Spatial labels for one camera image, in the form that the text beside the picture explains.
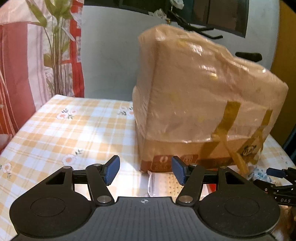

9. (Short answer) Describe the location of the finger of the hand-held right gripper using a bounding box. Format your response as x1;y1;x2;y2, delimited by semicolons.
253;180;275;193
266;167;296;183

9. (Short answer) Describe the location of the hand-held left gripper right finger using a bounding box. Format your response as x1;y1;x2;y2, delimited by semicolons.
171;156;249;207

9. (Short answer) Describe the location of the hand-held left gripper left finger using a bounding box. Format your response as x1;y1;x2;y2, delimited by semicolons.
44;155;121;207

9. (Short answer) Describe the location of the light blue snack packet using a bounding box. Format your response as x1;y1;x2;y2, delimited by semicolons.
247;167;271;184

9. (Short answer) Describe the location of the pale dotted cracker packet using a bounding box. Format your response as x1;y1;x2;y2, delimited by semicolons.
147;171;185;197

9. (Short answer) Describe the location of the orange checkered floral tablecloth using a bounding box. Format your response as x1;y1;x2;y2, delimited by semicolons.
0;94;296;209

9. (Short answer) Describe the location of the plastic wrapped cardboard box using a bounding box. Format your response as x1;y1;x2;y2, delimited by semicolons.
132;23;289;173

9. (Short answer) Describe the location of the yellow-brown door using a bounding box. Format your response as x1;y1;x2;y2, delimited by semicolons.
269;28;296;149

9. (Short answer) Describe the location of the black exercise bike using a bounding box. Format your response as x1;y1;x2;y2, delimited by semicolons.
166;9;263;63

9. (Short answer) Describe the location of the red floral printed curtain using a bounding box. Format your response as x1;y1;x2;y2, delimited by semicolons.
0;0;85;151

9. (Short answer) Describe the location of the pale crumpled paper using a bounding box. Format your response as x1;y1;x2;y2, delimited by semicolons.
153;9;169;19

